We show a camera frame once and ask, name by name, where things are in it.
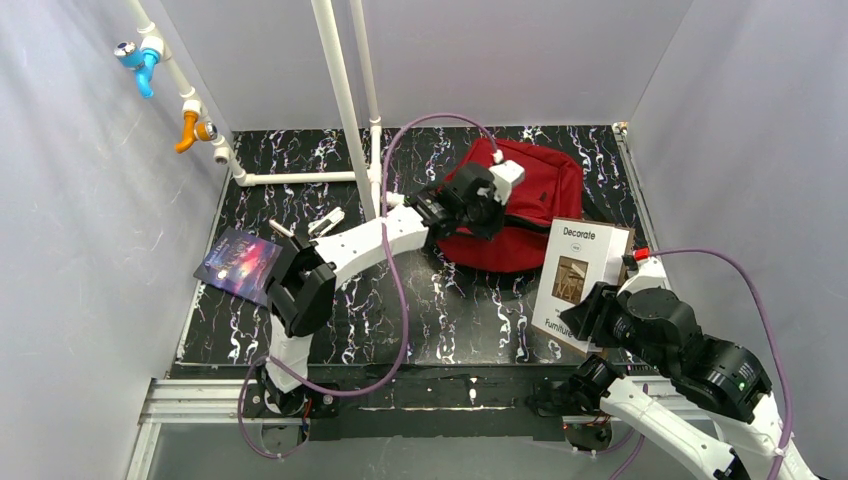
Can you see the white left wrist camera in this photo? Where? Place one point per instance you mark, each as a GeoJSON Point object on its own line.
{"type": "Point", "coordinates": [507, 174]}

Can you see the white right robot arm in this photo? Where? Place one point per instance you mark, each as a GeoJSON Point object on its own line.
{"type": "Point", "coordinates": [722, 378]}

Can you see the white furniture book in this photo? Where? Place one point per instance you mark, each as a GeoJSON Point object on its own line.
{"type": "Point", "coordinates": [579, 253]}

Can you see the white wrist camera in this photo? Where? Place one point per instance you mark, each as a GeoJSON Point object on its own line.
{"type": "Point", "coordinates": [507, 174]}
{"type": "Point", "coordinates": [645, 271]}

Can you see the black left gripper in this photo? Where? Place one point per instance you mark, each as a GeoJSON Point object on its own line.
{"type": "Point", "coordinates": [488, 216]}

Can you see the white stapler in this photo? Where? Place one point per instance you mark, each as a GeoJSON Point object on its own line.
{"type": "Point", "coordinates": [320, 227]}

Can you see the white orange-tipped marker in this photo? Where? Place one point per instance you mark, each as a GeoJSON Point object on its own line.
{"type": "Point", "coordinates": [280, 229]}

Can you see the aluminium rail frame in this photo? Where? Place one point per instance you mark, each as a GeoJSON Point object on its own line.
{"type": "Point", "coordinates": [453, 405]}

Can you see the white PVC pipe frame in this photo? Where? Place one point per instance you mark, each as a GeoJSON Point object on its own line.
{"type": "Point", "coordinates": [257, 64]}

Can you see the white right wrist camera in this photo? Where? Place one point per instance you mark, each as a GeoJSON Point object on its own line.
{"type": "Point", "coordinates": [645, 271]}

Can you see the blue faucet valve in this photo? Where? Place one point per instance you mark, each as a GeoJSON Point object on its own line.
{"type": "Point", "coordinates": [142, 62]}

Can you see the red student backpack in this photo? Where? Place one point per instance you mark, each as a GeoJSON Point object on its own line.
{"type": "Point", "coordinates": [553, 188]}

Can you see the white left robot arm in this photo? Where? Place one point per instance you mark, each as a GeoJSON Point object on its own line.
{"type": "Point", "coordinates": [302, 282]}

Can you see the dark galaxy cover book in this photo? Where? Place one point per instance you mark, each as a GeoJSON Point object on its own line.
{"type": "Point", "coordinates": [239, 263]}

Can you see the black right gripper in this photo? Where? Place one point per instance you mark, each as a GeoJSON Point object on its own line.
{"type": "Point", "coordinates": [592, 319]}

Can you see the orange faucet valve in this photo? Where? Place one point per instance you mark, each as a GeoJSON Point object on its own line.
{"type": "Point", "coordinates": [195, 130]}

